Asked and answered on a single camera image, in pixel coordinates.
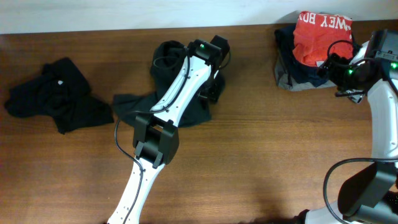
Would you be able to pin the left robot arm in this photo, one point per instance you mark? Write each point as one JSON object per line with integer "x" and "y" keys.
{"x": 156, "y": 139}

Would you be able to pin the black t-shirt white letters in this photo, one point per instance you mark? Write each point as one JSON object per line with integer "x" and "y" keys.
{"x": 62, "y": 93}

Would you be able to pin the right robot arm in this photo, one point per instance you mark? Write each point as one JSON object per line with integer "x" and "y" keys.
{"x": 366, "y": 197}

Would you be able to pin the red folded t-shirt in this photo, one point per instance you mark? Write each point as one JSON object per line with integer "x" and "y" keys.
{"x": 315, "y": 32}

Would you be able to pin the dark green t-shirt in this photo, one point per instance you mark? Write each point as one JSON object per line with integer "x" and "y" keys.
{"x": 178, "y": 72}

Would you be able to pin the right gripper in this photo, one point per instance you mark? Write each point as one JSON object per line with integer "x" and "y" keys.
{"x": 341, "y": 63}

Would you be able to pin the grey folded t-shirt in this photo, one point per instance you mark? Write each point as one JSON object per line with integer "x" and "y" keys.
{"x": 286, "y": 81}

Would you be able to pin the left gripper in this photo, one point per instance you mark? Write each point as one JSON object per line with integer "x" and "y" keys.
{"x": 214, "y": 94}

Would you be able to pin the navy folded t-shirt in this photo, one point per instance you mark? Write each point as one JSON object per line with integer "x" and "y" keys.
{"x": 300, "y": 72}

